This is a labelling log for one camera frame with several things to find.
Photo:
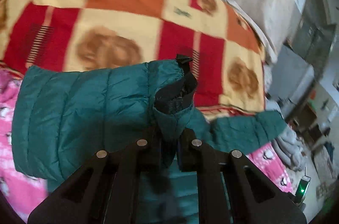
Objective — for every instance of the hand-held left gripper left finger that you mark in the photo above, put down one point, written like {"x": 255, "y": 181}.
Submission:
{"x": 149, "y": 153}

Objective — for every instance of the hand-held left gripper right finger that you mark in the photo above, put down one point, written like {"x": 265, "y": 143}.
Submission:
{"x": 189, "y": 157}

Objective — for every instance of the green puffer jacket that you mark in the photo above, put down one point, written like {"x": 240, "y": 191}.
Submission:
{"x": 79, "y": 112}

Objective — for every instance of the grey cloth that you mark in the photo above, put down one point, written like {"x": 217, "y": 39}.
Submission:
{"x": 287, "y": 144}

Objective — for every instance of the red yellow floral blanket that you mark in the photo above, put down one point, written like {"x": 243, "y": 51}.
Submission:
{"x": 148, "y": 22}

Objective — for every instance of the pink penguin print blanket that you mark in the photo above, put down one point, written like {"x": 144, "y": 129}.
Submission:
{"x": 16, "y": 187}

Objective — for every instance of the grey metal cabinet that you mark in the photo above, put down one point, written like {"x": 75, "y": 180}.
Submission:
{"x": 312, "y": 41}

